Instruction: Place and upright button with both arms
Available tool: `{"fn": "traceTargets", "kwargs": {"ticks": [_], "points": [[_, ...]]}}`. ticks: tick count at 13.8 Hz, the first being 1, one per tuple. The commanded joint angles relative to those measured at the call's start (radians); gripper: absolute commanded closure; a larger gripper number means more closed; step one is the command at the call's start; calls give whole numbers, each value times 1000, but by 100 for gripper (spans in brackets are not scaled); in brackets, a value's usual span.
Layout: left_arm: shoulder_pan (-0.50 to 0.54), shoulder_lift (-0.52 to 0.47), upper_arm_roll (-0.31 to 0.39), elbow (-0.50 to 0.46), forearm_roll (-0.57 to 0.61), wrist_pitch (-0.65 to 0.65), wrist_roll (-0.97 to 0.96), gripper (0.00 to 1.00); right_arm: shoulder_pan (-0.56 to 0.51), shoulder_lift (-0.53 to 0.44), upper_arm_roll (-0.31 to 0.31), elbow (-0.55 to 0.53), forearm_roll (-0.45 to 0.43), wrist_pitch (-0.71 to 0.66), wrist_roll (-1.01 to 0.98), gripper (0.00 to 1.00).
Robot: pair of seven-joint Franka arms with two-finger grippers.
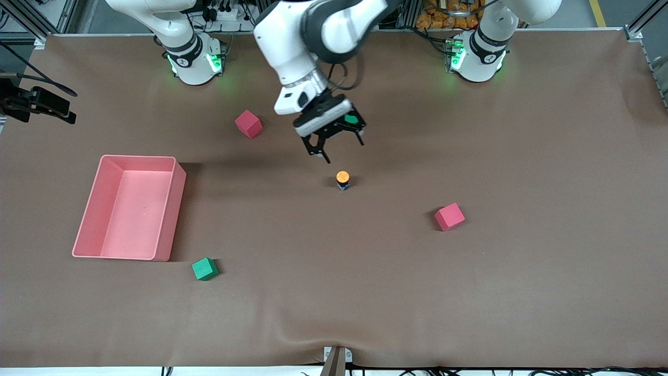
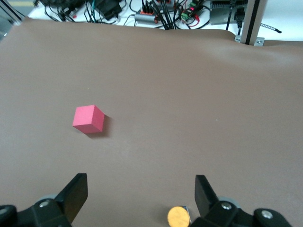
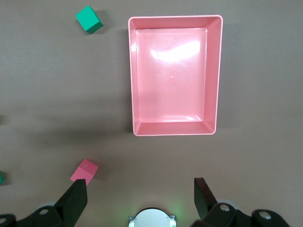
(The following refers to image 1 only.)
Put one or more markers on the metal table edge bracket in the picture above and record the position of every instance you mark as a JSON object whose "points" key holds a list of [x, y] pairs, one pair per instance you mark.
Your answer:
{"points": [[336, 360]]}

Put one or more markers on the red foam cube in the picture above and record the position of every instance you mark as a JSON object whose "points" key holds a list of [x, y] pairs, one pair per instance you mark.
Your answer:
{"points": [[449, 216], [248, 124]]}

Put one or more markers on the aluminium side rail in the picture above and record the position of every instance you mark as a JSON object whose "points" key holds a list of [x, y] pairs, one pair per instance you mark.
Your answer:
{"points": [[658, 73]]}

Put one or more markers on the aluminium equipment rack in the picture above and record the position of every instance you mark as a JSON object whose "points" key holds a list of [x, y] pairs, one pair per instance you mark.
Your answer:
{"points": [[404, 13]]}

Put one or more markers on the brown table cloth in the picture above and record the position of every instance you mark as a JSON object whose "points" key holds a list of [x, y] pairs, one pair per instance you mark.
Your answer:
{"points": [[313, 303]]}

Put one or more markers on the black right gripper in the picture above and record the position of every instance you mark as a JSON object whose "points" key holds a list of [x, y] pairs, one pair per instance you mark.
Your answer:
{"points": [[7, 89]]}

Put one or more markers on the metal corner clamp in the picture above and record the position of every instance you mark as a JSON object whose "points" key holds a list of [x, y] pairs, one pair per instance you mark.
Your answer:
{"points": [[39, 43], [633, 34]]}

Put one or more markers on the aluminium frame post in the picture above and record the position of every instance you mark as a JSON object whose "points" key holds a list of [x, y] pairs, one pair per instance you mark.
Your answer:
{"points": [[28, 18], [643, 20]]}

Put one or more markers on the orange packet pile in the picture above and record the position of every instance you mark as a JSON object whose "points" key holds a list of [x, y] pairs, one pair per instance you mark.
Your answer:
{"points": [[443, 18]]}

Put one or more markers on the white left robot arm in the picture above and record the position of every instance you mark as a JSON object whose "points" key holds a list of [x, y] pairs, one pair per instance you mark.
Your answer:
{"points": [[292, 42]]}

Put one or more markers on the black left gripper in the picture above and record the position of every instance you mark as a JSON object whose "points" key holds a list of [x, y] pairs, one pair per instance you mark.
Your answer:
{"points": [[318, 107]]}

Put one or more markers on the green foam cube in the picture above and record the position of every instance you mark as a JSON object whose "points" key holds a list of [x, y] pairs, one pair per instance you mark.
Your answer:
{"points": [[352, 119], [204, 269]]}

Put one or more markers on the white power strip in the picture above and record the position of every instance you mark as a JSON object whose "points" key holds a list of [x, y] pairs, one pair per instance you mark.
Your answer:
{"points": [[229, 14]]}

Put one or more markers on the pink plastic tray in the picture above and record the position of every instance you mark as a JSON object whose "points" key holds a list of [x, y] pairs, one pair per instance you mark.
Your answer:
{"points": [[130, 214]]}

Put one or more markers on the orange-topped black push button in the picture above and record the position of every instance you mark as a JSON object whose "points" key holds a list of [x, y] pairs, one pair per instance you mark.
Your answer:
{"points": [[343, 176]]}

